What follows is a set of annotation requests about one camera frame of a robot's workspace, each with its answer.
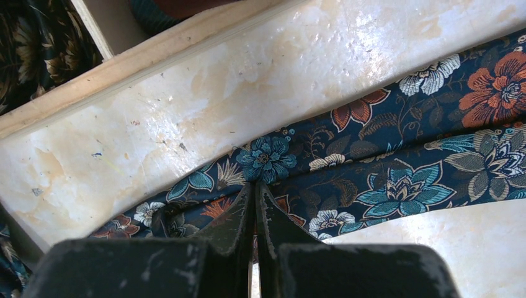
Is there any black brown floral rolled tie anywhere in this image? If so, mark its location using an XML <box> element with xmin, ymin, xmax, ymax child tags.
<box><xmin>1</xmin><ymin>0</ymin><xmax>102</xmax><ymax>114</ymax></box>

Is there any wooden compartment organizer box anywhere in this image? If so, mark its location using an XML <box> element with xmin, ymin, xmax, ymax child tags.
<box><xmin>1</xmin><ymin>1</ymin><xmax>301</xmax><ymax>138</ymax></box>

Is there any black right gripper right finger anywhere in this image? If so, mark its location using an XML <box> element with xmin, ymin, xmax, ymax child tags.
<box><xmin>255</xmin><ymin>183</ymin><xmax>459</xmax><ymax>297</ymax></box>

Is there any navy floral tie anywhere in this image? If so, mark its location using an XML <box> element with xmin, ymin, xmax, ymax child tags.
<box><xmin>92</xmin><ymin>30</ymin><xmax>525</xmax><ymax>240</ymax></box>

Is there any red navy rolled tie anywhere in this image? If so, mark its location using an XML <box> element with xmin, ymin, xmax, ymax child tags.
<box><xmin>128</xmin><ymin>0</ymin><xmax>237</xmax><ymax>36</ymax></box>

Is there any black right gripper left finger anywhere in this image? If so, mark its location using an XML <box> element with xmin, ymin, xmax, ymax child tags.
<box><xmin>22</xmin><ymin>184</ymin><xmax>255</xmax><ymax>297</ymax></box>

